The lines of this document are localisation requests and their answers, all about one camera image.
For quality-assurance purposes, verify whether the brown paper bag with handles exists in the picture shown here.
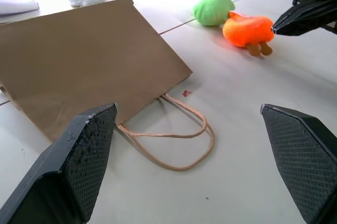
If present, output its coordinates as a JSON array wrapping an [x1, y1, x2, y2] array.
[[0, 0, 215, 172]]

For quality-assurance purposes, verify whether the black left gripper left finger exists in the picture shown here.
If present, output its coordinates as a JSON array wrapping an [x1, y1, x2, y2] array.
[[0, 103, 118, 224]]

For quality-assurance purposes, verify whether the green plush toy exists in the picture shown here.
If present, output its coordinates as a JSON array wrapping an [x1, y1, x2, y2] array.
[[192, 0, 236, 27]]

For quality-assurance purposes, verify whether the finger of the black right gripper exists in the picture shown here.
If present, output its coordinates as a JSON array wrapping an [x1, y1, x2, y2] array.
[[272, 0, 337, 30], [273, 13, 337, 37]]

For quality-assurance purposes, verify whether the orange plush toy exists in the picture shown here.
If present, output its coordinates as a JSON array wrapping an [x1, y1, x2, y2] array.
[[222, 11, 275, 57]]

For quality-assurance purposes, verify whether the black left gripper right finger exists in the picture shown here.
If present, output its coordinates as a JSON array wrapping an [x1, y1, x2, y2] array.
[[260, 103, 337, 224]]

